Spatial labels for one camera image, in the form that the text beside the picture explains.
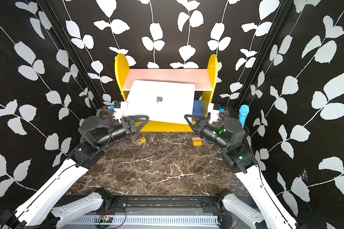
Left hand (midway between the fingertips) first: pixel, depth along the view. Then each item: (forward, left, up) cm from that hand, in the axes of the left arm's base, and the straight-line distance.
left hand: (147, 118), depth 55 cm
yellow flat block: (+13, -27, -45) cm, 54 cm away
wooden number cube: (+14, +13, -42) cm, 46 cm away
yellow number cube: (+16, +10, -43) cm, 47 cm away
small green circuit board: (-28, +26, -45) cm, 59 cm away
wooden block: (+17, -28, -45) cm, 55 cm away
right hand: (0, -14, 0) cm, 14 cm away
